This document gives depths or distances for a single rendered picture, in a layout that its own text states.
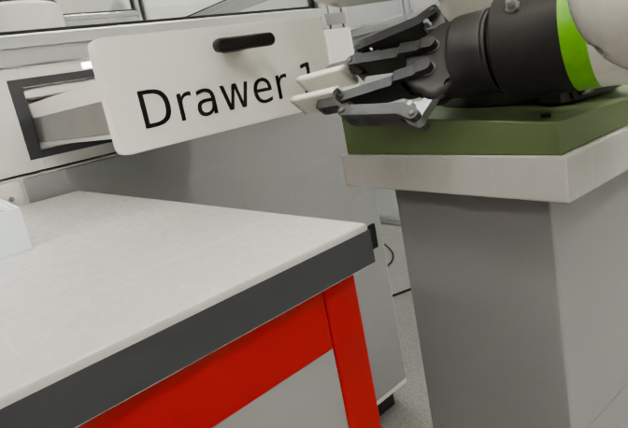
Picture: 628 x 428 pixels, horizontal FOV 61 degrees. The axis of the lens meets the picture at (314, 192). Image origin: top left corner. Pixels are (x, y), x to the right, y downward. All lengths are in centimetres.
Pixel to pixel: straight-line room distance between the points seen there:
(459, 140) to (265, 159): 58
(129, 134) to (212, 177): 45
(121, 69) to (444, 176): 33
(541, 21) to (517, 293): 28
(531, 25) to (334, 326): 27
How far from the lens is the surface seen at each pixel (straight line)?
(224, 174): 98
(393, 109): 51
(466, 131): 51
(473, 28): 48
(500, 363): 65
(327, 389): 37
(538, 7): 45
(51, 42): 88
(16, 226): 51
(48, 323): 32
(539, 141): 48
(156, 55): 56
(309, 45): 68
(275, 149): 105
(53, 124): 77
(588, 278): 61
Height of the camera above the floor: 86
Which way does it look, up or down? 12 degrees down
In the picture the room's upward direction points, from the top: 11 degrees counter-clockwise
